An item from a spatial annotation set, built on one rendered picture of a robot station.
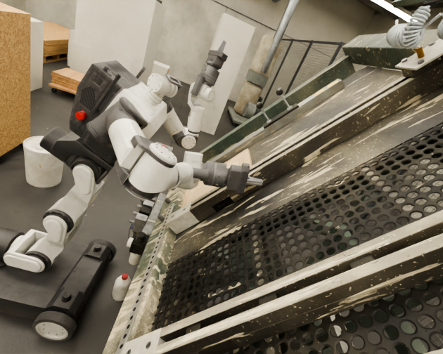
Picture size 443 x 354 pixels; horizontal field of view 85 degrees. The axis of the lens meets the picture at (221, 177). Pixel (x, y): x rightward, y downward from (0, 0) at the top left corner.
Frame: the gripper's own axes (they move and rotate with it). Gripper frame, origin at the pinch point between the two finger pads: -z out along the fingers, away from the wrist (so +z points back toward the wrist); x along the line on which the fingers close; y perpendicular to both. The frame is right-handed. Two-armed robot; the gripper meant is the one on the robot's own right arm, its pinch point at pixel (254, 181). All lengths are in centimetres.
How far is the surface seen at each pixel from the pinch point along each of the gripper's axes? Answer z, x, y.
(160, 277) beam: 26.7, -33.1, -20.2
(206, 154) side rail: 19, -24, 71
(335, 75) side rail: -44, 38, 71
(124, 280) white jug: 56, -100, 26
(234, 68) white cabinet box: -1, 7, 407
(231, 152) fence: 5.6, -9.4, 47.0
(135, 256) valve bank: 43, -53, 4
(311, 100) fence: -27, 25, 47
